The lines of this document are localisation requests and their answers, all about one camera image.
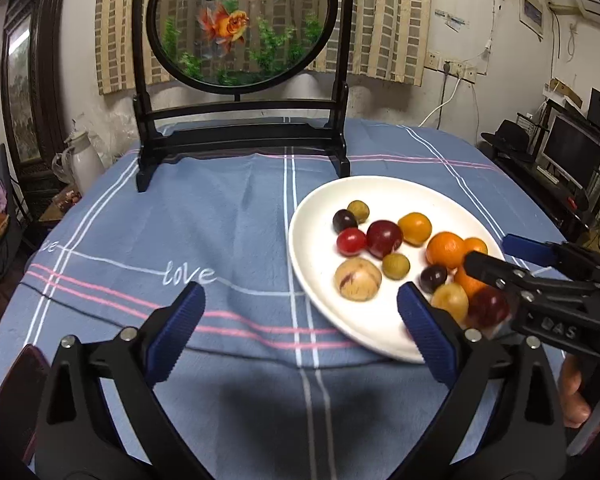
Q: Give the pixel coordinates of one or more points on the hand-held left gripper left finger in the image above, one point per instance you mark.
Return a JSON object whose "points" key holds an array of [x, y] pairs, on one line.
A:
{"points": [[179, 327]]}

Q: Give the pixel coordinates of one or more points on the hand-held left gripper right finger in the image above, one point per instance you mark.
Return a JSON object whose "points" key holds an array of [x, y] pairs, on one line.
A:
{"points": [[424, 330]]}

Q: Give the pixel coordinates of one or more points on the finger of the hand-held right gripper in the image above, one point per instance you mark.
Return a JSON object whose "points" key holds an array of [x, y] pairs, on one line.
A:
{"points": [[500, 272], [527, 250]]}

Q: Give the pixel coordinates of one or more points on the dark red apple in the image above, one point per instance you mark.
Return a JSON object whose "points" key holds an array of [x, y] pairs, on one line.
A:
{"points": [[487, 307]]}

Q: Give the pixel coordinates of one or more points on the dark purple plum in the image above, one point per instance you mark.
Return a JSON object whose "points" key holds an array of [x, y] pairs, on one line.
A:
{"points": [[345, 221], [434, 278]]}

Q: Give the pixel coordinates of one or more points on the large orange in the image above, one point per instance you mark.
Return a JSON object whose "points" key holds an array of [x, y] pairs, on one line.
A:
{"points": [[445, 250]]}

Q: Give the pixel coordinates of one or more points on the yellow orange mango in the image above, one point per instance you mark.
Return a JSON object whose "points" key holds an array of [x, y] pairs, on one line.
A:
{"points": [[415, 229]]}

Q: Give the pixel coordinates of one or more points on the small red plum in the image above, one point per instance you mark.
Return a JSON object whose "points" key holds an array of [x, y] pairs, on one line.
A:
{"points": [[385, 238]]}

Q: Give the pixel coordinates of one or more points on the red tomato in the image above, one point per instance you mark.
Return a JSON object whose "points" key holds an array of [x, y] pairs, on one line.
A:
{"points": [[351, 241]]}

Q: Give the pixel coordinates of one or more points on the white oval plate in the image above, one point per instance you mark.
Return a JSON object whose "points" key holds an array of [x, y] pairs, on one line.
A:
{"points": [[320, 230]]}

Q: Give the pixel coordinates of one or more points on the person's right hand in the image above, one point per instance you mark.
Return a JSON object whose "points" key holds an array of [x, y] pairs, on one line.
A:
{"points": [[575, 390]]}

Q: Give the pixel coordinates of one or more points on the small orange kumquat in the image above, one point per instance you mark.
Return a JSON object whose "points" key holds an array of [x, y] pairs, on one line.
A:
{"points": [[476, 246]]}

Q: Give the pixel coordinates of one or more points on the pale yellow round fruit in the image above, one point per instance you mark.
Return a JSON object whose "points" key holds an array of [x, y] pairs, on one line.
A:
{"points": [[450, 302]]}

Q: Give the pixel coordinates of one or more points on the black media desk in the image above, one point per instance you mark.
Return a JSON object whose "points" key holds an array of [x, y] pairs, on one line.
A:
{"points": [[540, 185]]}

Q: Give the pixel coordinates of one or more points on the speckled potato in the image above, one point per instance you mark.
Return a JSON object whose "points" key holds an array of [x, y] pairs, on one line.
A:
{"points": [[357, 280]]}

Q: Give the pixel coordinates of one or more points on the computer monitor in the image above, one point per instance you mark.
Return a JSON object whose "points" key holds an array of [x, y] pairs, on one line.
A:
{"points": [[572, 150]]}

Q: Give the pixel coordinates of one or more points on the black hat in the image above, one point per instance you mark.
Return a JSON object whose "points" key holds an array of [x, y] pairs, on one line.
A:
{"points": [[510, 140]]}

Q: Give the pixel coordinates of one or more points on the blue plaid tablecloth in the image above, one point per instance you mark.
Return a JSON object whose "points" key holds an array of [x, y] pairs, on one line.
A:
{"points": [[220, 210]]}

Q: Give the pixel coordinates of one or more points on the smartphone in red case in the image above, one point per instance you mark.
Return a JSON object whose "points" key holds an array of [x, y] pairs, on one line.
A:
{"points": [[22, 395]]}

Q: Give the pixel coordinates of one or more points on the white thermos jug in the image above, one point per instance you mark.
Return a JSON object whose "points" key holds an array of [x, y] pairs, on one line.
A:
{"points": [[82, 162]]}

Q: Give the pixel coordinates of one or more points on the beige checked curtain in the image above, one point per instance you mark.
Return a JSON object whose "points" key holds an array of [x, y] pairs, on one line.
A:
{"points": [[380, 20]]}

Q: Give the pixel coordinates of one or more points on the dark wooden framed painting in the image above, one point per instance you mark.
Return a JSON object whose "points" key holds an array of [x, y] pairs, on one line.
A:
{"points": [[27, 90]]}

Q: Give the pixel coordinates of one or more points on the round goldfish screen black stand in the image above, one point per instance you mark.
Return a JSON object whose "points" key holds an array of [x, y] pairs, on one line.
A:
{"points": [[240, 25]]}

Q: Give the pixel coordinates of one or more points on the white wall socket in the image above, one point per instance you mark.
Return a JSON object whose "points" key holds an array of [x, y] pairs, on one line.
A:
{"points": [[434, 61]]}

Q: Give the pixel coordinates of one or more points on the small framed wall picture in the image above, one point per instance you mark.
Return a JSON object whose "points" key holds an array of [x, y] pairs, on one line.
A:
{"points": [[531, 12]]}

